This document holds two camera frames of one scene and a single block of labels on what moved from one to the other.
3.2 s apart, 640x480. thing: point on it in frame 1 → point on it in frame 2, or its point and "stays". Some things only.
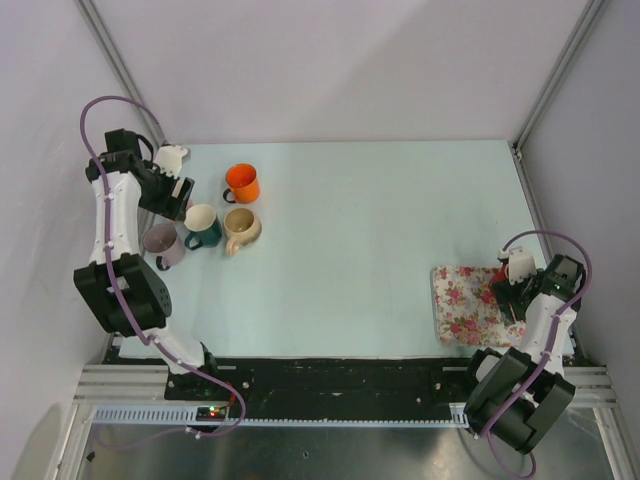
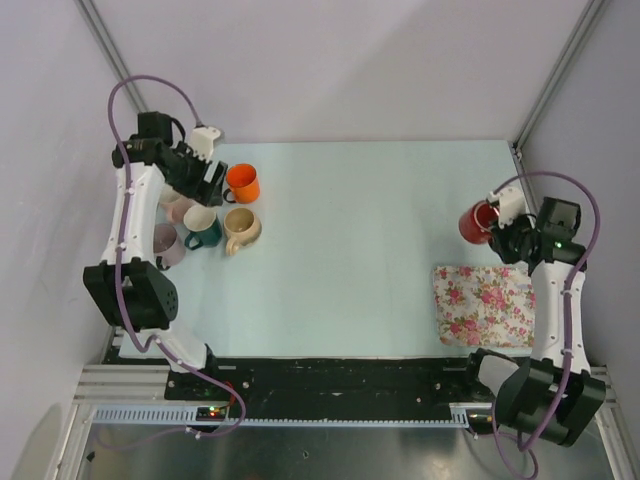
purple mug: (164, 241) stays
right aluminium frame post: (592, 9) stays
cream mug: (241, 226) stays
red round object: (501, 275) → (476, 221)
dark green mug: (204, 227) stays
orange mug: (244, 185) stays
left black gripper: (165, 206) → (208, 193)
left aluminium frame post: (98, 28) stays
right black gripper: (504, 291) → (498, 235)
